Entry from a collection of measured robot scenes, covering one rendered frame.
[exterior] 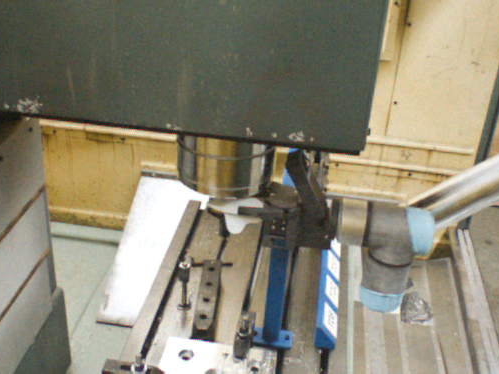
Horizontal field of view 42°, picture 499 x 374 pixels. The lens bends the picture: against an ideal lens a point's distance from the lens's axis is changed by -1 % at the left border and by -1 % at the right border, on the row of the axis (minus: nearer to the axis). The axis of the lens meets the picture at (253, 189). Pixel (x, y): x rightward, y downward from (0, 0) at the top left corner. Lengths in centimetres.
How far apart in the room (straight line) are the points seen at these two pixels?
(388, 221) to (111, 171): 144
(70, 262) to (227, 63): 159
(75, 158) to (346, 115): 160
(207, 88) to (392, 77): 123
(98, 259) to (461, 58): 136
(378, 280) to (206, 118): 42
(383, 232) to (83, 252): 151
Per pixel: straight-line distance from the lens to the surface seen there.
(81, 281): 226
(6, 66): 96
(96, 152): 232
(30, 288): 152
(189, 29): 85
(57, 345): 180
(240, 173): 98
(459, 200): 119
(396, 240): 106
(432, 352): 192
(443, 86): 207
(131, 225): 218
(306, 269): 180
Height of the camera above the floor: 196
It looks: 30 degrees down
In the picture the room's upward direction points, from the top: 4 degrees clockwise
